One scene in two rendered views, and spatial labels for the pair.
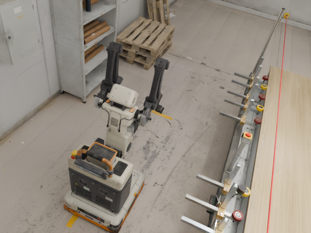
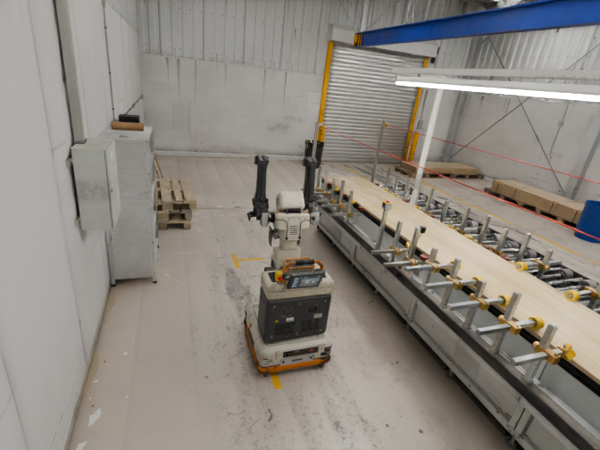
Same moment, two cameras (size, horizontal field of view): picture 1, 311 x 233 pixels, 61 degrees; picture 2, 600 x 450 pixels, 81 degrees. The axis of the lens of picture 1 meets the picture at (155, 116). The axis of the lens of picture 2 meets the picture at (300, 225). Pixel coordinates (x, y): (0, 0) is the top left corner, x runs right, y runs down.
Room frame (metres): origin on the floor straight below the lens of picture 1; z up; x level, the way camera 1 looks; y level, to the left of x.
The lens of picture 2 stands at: (-0.49, 1.84, 2.22)
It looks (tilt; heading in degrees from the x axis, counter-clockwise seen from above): 22 degrees down; 323
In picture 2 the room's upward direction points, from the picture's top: 7 degrees clockwise
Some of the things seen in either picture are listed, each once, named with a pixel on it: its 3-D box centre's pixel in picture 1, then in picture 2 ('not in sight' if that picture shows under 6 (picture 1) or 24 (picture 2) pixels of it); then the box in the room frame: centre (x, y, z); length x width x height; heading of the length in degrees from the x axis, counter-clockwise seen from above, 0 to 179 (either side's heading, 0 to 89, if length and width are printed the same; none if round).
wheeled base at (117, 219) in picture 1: (106, 190); (285, 331); (1.52, 0.36, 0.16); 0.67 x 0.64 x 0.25; 165
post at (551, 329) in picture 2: not in sight; (537, 357); (-0.04, -0.33, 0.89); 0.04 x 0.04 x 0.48; 75
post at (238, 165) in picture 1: (229, 180); (395, 244); (1.40, -0.73, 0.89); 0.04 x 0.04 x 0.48; 75
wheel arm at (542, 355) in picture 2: not in sight; (537, 356); (-0.06, -0.23, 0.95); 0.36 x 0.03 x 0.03; 75
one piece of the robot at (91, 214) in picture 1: (91, 214); (300, 351); (1.20, 0.42, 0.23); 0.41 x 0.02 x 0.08; 75
